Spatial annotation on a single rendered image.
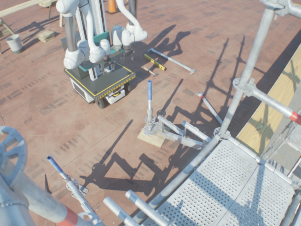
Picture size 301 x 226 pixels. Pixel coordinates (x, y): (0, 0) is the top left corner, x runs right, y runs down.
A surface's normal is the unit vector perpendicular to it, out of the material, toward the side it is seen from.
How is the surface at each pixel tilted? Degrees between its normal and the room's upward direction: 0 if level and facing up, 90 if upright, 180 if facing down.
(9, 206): 41
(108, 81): 0
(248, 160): 0
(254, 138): 0
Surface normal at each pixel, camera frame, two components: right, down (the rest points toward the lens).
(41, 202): 0.89, 0.33
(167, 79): 0.00, -0.66
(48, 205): 0.98, 0.15
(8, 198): 0.81, -0.40
